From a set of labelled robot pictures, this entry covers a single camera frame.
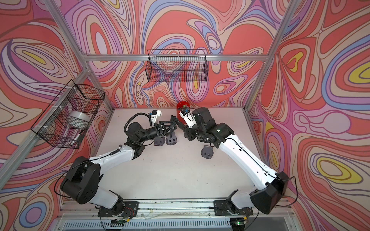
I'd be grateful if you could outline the left wire basket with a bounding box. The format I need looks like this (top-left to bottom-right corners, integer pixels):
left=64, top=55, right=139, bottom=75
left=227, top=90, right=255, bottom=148
left=31, top=80, right=105, bottom=149

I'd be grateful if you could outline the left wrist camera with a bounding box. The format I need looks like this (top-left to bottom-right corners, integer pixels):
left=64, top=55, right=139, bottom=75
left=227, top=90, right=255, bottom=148
left=149, top=110, right=162, bottom=126

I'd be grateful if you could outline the back wire basket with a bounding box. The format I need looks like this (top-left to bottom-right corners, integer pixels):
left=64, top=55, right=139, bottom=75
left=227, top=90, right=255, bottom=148
left=145, top=49, right=209, bottom=83

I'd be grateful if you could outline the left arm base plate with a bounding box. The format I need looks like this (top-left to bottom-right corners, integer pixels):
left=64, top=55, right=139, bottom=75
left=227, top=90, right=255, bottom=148
left=98, top=201, right=139, bottom=218

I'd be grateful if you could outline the grey phone stand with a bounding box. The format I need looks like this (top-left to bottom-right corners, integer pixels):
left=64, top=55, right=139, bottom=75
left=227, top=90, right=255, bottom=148
left=154, top=136, right=166, bottom=146
left=201, top=145, right=214, bottom=159
left=165, top=133, right=177, bottom=145

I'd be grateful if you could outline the black rectangular phone holder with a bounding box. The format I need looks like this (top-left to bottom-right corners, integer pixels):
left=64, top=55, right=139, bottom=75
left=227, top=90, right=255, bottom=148
left=160, top=116, right=187, bottom=137

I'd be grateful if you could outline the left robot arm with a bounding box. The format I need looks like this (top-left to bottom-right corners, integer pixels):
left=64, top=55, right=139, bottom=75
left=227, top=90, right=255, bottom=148
left=60, top=110, right=176, bottom=217

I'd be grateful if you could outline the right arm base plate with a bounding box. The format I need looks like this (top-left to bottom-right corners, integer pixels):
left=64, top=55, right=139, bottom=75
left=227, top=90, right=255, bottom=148
left=209, top=200, right=254, bottom=217

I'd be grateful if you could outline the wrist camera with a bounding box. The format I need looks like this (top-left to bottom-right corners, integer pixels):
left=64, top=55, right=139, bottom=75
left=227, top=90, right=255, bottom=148
left=180, top=108, right=196, bottom=129
left=149, top=110, right=162, bottom=126

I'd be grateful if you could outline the silver tape roll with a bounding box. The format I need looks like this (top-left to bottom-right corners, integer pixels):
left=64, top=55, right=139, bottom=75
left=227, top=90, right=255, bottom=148
left=66, top=111, right=91, bottom=130

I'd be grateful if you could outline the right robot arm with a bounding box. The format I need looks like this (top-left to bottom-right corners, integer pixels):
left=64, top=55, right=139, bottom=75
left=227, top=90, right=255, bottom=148
left=179, top=107, right=292, bottom=215

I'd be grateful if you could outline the black marker in basket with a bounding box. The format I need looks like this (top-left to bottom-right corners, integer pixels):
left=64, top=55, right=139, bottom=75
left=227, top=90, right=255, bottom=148
left=70, top=130, right=84, bottom=146

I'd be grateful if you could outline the red pen cup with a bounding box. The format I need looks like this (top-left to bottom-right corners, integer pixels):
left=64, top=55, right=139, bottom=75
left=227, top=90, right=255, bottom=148
left=176, top=101, right=190, bottom=116

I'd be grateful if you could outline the wire basket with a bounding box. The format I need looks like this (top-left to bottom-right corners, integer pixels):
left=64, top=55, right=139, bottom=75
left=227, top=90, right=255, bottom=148
left=31, top=80, right=105, bottom=149
left=145, top=49, right=209, bottom=83

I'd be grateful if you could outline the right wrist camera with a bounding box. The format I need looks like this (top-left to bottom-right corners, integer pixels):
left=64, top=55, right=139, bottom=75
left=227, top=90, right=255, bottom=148
left=180, top=108, right=196, bottom=129

